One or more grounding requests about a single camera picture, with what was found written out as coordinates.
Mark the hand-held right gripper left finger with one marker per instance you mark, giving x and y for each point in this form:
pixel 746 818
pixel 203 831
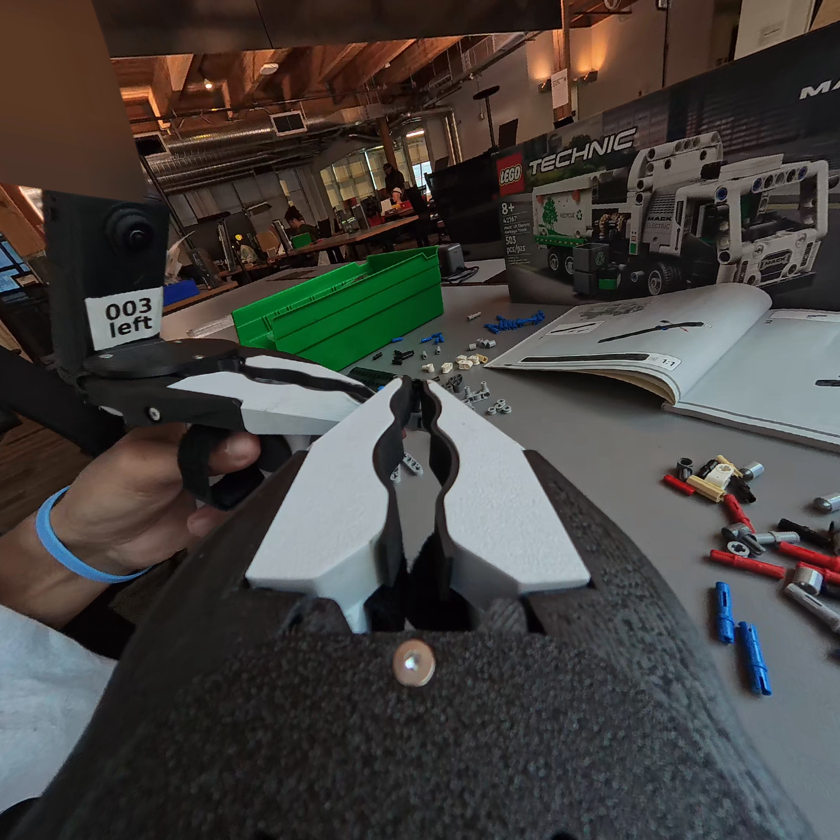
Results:
pixel 315 518

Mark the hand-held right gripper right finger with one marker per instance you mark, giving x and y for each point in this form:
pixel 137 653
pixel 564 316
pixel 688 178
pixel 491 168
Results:
pixel 512 518

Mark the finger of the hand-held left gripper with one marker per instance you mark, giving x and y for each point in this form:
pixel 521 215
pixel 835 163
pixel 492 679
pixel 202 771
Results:
pixel 275 410
pixel 308 374

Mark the small black lego piece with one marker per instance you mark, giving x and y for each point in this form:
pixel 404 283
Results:
pixel 415 408

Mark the person's left forearm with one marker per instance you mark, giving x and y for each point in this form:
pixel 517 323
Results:
pixel 39 571

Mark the dark green lego beam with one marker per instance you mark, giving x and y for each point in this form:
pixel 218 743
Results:
pixel 371 377

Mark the small grey lego connector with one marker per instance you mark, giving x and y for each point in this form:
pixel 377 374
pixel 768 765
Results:
pixel 408 464

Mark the scattered small lego pieces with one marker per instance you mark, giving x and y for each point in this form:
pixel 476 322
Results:
pixel 459 384

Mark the cluster of blue lego parts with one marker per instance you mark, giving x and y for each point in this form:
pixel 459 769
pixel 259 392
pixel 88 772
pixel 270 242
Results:
pixel 512 321

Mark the long blue lego pin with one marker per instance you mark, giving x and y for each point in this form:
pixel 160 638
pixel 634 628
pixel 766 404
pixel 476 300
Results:
pixel 724 610
pixel 754 656

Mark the pile of mixed lego pins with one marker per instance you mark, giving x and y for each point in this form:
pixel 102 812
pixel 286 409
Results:
pixel 761 531

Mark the lego set box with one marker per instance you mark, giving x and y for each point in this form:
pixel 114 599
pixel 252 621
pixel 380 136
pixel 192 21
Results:
pixel 689 210

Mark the person's left hand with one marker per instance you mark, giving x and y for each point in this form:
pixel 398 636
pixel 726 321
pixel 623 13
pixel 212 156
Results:
pixel 124 499

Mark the green plastic bin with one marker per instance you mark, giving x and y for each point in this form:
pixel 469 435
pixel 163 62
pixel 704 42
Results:
pixel 354 308

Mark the black power adapter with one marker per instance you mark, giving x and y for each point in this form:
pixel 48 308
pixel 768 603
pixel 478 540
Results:
pixel 451 259

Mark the blue rubber wristband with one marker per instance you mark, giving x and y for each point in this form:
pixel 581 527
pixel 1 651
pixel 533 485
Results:
pixel 65 554

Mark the open instruction booklet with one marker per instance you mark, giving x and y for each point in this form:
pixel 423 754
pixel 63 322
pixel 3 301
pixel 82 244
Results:
pixel 709 354

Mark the person's white garment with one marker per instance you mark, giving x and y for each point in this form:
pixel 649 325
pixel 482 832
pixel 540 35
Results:
pixel 46 709

